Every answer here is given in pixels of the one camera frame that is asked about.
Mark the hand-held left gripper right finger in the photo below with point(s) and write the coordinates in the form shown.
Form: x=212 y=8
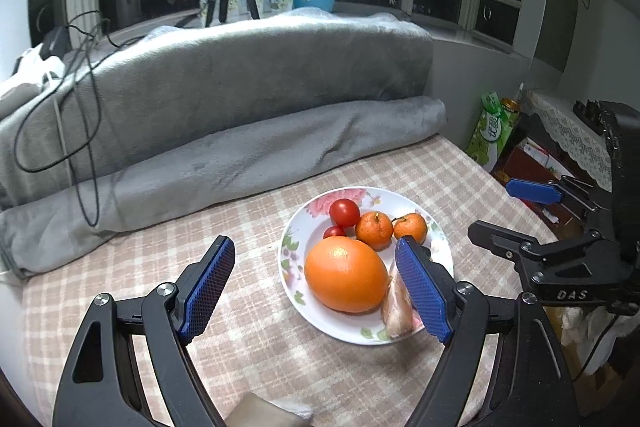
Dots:
x=422 y=292

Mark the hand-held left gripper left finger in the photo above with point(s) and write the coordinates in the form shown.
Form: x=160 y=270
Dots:
x=207 y=292

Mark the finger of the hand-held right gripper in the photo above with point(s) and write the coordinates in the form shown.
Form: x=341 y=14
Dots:
x=495 y=238
x=532 y=193

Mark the peeled citrus segment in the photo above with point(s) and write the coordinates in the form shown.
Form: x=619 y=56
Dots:
x=395 y=307

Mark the small orange mandarin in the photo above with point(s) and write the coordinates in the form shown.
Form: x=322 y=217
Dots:
x=374 y=229
x=410 y=227

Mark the large orange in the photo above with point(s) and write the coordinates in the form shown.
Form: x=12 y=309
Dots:
x=346 y=274

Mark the red tomato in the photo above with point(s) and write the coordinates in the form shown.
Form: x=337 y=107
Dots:
x=334 y=232
x=345 y=213

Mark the white floral plate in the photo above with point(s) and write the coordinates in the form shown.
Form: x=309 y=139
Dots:
x=302 y=242

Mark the person's left hand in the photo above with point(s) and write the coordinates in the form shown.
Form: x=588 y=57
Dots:
x=270 y=409

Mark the red white packet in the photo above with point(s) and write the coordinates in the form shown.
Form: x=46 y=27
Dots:
x=537 y=154

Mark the white lace cloth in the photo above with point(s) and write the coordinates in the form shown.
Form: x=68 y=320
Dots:
x=570 y=132

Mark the pink plaid tablecloth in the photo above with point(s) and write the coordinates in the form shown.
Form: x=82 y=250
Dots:
x=250 y=357

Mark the grey fleece blanket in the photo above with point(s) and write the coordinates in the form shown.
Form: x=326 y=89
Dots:
x=250 y=107

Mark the white power adapter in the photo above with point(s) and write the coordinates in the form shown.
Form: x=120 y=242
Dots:
x=30 y=64

